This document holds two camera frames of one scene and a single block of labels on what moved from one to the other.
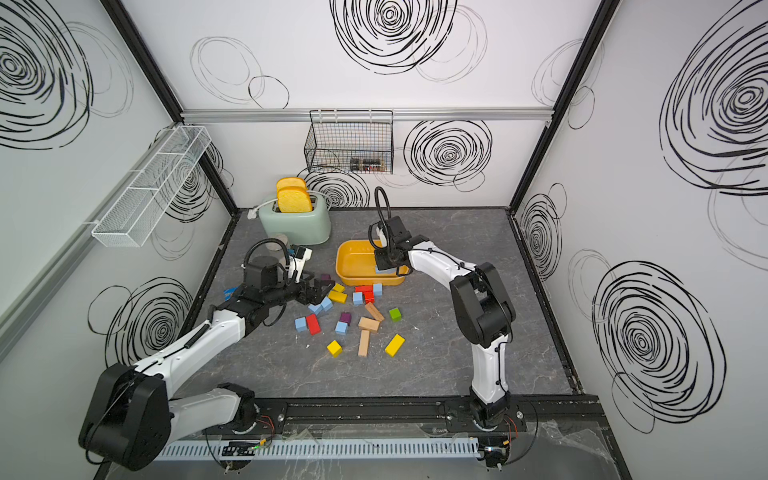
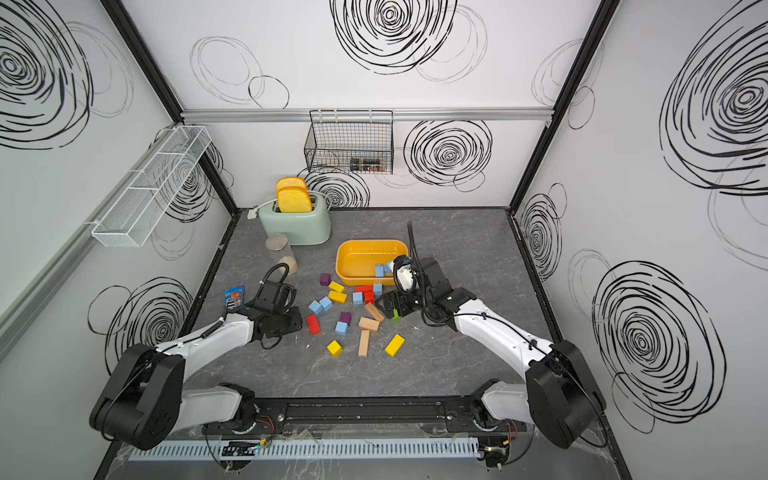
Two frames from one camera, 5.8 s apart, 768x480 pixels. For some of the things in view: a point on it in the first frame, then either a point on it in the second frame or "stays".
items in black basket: [368, 165] stays
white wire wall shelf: [136, 213] stays
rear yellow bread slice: [291, 182] stays
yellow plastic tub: [356, 265] stays
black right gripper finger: [382, 262] to [387, 301]
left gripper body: [297, 291] to [287, 320]
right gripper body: [390, 252] to [426, 302]
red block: [313, 324] stays
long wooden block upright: [364, 343] stays
